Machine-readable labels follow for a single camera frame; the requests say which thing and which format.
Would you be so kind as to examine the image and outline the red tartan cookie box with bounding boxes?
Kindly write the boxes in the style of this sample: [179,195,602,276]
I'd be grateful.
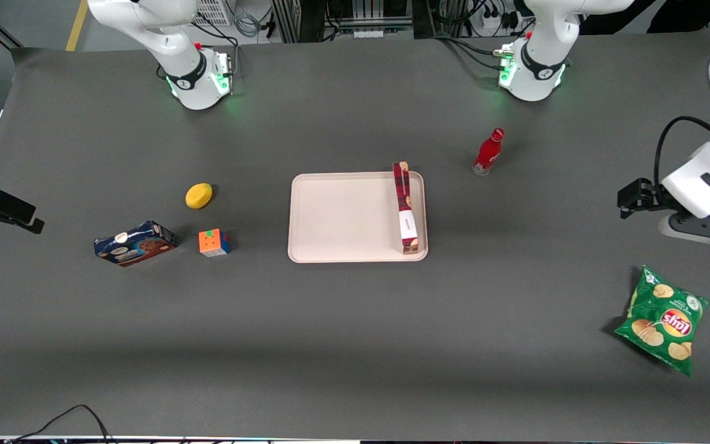
[392,161,422,255]

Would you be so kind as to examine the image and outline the blue cookie box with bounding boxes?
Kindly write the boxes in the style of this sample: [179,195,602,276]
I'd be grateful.
[93,220,178,268]

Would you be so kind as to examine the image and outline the white vented box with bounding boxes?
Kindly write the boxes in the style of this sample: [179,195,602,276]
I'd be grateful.
[193,0,234,27]

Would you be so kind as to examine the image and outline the cream plastic tray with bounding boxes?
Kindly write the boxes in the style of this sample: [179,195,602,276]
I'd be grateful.
[287,171,430,264]

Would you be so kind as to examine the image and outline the green chips bag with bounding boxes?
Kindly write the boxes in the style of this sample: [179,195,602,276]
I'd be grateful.
[613,265,710,377]

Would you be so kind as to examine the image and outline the red soda bottle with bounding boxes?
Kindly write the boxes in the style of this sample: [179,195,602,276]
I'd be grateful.
[471,128,506,177]

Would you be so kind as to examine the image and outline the yellow lemon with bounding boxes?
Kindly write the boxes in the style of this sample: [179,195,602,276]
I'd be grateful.
[184,183,214,210]

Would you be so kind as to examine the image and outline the colourful puzzle cube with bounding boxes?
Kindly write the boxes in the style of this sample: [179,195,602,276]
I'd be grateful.
[198,228,231,258]

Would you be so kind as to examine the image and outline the power strip with black plugs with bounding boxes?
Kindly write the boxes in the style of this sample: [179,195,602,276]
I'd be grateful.
[477,0,521,35]

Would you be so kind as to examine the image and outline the aluminium equipment rack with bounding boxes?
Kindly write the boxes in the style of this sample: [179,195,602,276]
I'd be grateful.
[270,0,437,44]

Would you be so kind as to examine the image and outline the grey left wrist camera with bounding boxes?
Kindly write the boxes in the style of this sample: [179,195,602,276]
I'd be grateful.
[658,208,710,252]

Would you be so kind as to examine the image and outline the thin black table-edge cable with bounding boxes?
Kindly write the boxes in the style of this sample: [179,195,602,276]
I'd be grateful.
[5,404,114,444]

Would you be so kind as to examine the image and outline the black arm base cables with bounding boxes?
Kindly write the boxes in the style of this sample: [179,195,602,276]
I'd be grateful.
[430,32,505,72]

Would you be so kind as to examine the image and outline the black arm base cable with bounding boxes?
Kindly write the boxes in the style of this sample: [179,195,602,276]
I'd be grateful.
[190,14,243,94]

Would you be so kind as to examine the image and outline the grey coiled cable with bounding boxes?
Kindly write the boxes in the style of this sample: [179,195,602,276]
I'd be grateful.
[233,0,271,39]

